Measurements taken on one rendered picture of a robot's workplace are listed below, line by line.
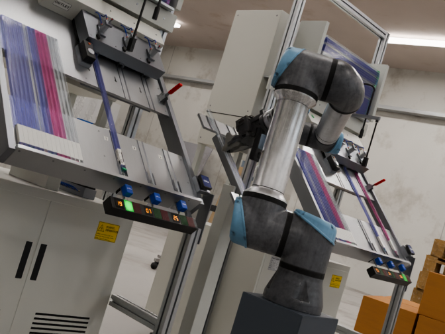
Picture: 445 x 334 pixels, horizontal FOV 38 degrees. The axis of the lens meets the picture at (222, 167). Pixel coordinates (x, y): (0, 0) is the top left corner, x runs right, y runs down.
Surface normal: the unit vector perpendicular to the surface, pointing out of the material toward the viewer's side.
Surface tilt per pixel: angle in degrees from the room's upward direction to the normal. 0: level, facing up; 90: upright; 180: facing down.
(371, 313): 90
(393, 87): 90
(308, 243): 90
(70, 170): 134
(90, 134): 45
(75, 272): 90
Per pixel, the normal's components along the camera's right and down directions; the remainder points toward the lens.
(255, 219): -0.04, -0.26
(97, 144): 0.69, -0.56
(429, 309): -0.47, -0.19
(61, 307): 0.69, 0.17
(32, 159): 0.29, 0.79
